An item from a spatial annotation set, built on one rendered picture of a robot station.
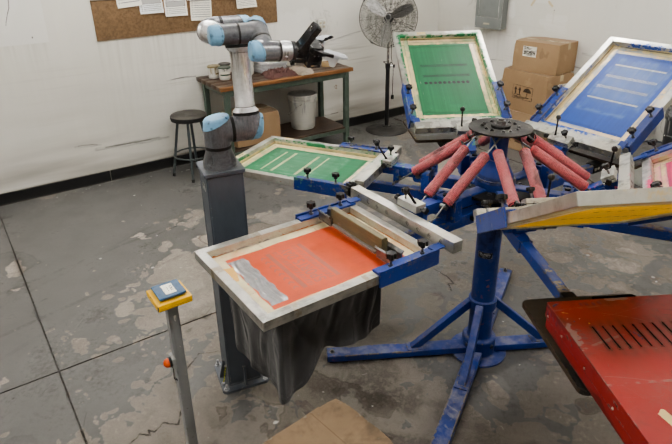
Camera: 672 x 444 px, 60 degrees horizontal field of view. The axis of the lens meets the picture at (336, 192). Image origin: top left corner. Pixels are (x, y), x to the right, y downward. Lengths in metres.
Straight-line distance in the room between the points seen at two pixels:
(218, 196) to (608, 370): 1.70
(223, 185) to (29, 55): 3.29
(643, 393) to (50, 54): 5.05
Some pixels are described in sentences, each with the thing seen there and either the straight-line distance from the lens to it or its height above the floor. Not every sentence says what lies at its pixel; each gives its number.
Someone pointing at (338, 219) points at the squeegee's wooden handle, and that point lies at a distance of 2.50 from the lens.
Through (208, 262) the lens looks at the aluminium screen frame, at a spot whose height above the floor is 0.99.
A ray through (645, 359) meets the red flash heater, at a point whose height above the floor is 1.10.
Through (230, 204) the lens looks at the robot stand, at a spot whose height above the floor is 1.04.
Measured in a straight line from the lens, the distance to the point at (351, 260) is 2.34.
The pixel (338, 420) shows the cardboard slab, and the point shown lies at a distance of 2.99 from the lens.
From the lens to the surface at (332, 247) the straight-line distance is 2.43.
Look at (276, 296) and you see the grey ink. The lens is 2.13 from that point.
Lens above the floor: 2.15
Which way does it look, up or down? 24 degrees down
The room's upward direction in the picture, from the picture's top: 1 degrees counter-clockwise
